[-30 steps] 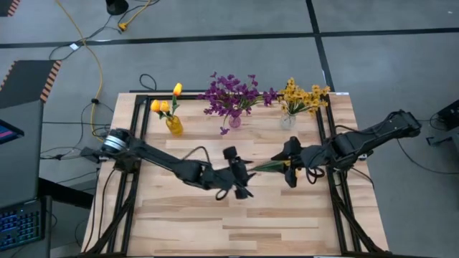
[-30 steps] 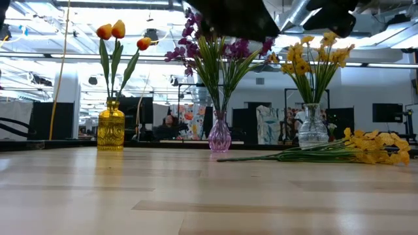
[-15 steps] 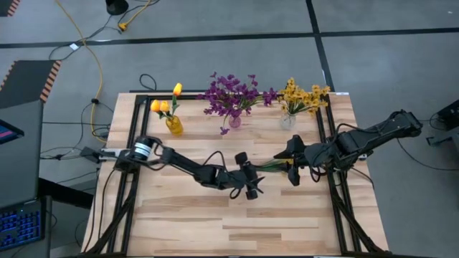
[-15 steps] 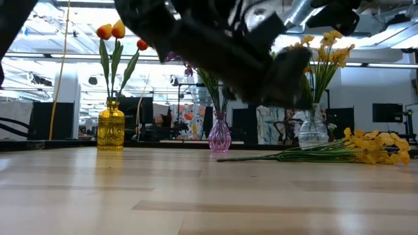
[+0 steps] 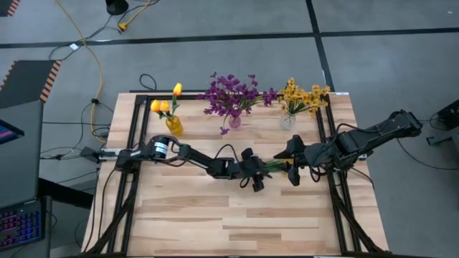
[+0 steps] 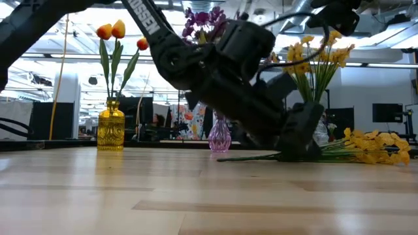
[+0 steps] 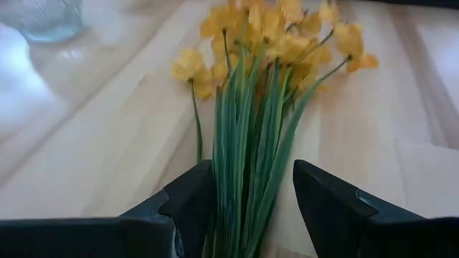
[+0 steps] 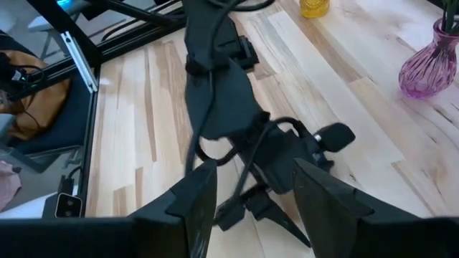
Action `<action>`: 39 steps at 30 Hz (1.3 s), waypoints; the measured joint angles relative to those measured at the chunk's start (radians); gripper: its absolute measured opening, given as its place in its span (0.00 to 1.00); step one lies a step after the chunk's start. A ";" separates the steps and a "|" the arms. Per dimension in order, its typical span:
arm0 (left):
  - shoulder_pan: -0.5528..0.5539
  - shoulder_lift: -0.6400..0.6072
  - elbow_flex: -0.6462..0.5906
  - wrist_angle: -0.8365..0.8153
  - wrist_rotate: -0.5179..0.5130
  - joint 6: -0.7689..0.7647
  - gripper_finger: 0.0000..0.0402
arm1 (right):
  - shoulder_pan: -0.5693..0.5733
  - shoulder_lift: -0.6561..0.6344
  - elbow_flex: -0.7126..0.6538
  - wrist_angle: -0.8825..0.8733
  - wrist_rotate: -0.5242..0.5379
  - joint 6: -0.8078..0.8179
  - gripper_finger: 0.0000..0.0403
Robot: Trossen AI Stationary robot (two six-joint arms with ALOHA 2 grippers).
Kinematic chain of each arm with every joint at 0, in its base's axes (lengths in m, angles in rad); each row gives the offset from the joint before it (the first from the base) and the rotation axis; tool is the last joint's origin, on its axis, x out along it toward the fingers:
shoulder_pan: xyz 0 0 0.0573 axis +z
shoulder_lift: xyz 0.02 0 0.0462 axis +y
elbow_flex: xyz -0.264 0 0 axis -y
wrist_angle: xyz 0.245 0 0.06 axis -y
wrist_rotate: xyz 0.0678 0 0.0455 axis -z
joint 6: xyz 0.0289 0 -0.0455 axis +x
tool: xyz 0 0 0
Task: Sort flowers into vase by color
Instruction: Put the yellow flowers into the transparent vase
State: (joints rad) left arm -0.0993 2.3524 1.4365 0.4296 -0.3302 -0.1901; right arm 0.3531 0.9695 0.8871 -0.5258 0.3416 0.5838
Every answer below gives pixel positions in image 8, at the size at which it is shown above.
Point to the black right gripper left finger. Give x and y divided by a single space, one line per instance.
201 200

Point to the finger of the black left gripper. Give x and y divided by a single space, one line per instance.
231 215
267 209

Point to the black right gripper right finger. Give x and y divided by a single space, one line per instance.
322 208

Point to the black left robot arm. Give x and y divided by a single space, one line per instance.
222 100

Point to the yellow glass vase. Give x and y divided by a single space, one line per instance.
315 9

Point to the pink glass vase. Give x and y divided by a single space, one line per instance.
430 71

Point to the white-rimmed black device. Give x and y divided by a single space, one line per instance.
68 206

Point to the dark blue chair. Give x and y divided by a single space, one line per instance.
68 125

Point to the silver mounting plate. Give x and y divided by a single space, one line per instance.
80 64

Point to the brown bag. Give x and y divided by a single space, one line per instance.
43 107

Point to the pink cloth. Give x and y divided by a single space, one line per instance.
7 182

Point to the black metal table frame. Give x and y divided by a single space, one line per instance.
50 14

